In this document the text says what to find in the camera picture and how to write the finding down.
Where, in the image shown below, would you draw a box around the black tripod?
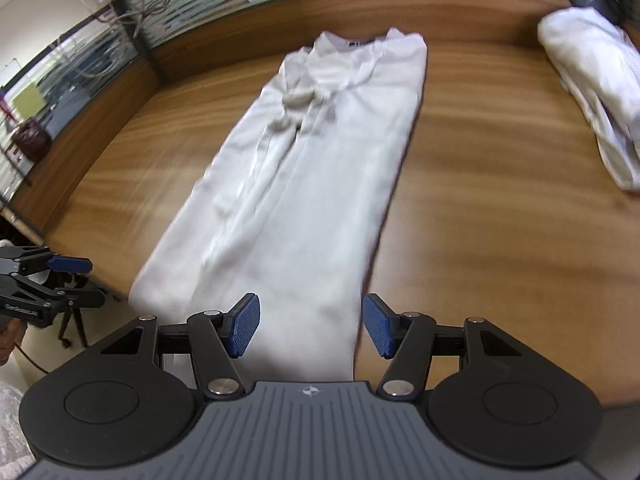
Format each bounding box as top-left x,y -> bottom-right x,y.
57,304 -> 94,349

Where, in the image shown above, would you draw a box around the white satin shirt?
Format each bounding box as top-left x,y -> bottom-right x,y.
129,27 -> 429,383

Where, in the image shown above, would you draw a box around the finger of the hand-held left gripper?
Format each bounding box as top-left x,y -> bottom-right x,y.
0,246 -> 94,277
0,274 -> 106,309

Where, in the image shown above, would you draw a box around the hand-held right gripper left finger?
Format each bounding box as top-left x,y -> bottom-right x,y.
100,292 -> 262,401

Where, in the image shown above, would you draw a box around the dark red jar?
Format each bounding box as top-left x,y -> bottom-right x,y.
11,119 -> 53,162

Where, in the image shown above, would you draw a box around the folded white garment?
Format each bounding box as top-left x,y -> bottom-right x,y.
537,7 -> 640,192

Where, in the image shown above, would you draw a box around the tangled cables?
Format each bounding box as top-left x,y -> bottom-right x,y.
92,0 -> 175,43

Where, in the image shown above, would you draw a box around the person's left hand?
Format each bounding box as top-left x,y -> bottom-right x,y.
0,320 -> 26,367

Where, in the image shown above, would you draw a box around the yellow paper sheet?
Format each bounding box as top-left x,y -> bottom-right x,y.
12,82 -> 47,122

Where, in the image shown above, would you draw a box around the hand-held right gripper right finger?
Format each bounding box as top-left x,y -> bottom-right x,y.
362,293 -> 531,401

